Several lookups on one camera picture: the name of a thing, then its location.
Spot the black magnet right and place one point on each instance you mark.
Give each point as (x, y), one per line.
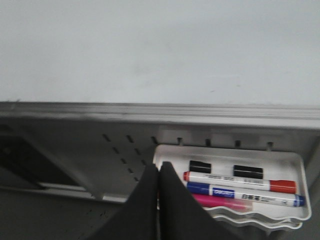
(248, 172)

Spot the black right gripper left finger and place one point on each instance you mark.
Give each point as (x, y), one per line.
(136, 220)

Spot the blue whiteboard marker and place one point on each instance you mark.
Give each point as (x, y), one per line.
(255, 196)

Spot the white whiteboard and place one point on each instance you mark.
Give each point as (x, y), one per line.
(227, 62)

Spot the white marker tray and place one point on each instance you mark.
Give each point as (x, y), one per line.
(276, 166)

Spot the black magnet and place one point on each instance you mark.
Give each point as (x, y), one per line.
(248, 172)
(200, 167)

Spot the red whiteboard marker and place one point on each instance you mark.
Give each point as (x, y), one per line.
(278, 186)

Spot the pink whiteboard marker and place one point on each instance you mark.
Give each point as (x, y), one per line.
(215, 201)

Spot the grey perforated pegboard panel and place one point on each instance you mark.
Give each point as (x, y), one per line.
(107, 157)

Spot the black magnet left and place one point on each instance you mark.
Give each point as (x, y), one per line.
(200, 167)

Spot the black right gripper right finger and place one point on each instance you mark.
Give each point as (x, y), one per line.
(181, 217)

